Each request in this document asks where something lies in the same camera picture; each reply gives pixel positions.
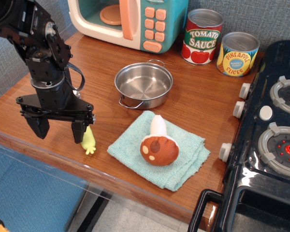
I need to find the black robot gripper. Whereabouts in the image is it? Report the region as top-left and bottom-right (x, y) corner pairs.
(16, 72), (95, 144)

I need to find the spoon with yellow-green handle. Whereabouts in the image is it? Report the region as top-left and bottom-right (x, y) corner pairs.
(81, 126), (96, 155)

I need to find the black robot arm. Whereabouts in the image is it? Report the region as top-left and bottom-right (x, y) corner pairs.
(0, 0), (94, 143)

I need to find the toy microwave teal and cream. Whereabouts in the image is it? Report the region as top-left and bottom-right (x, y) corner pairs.
(68, 0), (189, 54)

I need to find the stainless steel pan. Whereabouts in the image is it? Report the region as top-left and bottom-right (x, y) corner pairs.
(115, 60), (174, 110)

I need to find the plush brown mushroom toy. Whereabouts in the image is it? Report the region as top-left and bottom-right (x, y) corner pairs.
(140, 115), (179, 166)

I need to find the light blue cloth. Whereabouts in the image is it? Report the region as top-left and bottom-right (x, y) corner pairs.
(107, 111), (210, 191)

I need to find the tomato sauce can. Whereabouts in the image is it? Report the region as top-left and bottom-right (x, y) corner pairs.
(181, 8), (224, 65)

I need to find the pineapple slices can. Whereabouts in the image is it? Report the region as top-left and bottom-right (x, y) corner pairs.
(217, 32), (260, 77)

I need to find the black toy stove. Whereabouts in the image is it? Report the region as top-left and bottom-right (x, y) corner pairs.
(188, 40), (290, 232)

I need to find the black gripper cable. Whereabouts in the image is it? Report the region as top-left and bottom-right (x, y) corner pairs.
(65, 62), (86, 92)

